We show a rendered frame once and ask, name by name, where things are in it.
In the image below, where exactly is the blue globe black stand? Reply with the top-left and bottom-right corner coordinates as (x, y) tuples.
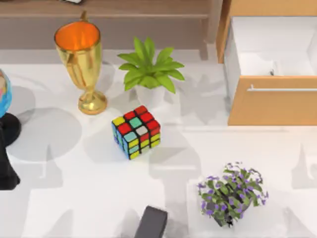
(0, 68), (22, 148)

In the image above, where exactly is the wooden shelf unit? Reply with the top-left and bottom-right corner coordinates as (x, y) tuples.
(0, 0), (223, 61)

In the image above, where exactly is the green potted plant white pot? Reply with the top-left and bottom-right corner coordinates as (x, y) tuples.
(117, 36), (186, 109)

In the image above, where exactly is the multicoloured puzzle cube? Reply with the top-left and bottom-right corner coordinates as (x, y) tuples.
(111, 105), (161, 161)

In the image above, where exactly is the pale wooden drawer front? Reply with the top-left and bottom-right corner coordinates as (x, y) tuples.
(227, 75), (317, 126)

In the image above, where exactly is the wooden cupboard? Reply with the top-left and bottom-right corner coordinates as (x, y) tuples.
(215, 0), (317, 64)

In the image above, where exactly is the long metal drawer handle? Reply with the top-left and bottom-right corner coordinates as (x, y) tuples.
(247, 84), (317, 92)

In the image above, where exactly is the purple flowering plant dark pot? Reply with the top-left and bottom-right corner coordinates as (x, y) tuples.
(197, 161), (269, 228)

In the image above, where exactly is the gold trophy cup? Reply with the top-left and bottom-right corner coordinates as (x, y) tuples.
(53, 10), (108, 116)

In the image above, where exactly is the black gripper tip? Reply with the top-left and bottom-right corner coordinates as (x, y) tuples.
(0, 123), (21, 191)

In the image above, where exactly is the open drawer white inside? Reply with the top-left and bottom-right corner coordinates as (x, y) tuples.
(223, 16), (317, 100)

